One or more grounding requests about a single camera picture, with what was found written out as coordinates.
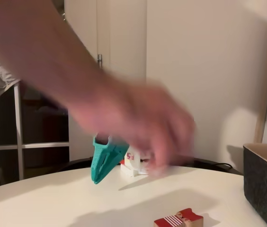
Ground red painted wooden block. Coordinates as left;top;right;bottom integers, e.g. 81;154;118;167
153;208;205;227

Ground person's bare forearm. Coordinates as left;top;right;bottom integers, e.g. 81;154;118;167
0;0;110;114

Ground dark grey felt basket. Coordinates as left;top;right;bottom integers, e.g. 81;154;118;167
243;143;267;227

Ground person's bare hand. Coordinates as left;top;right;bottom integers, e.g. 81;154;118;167
69;70;198;178

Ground white framed glass door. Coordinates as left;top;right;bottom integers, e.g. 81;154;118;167
0;0;98;190

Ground thin black cable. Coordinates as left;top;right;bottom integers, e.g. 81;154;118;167
194;160;233;170

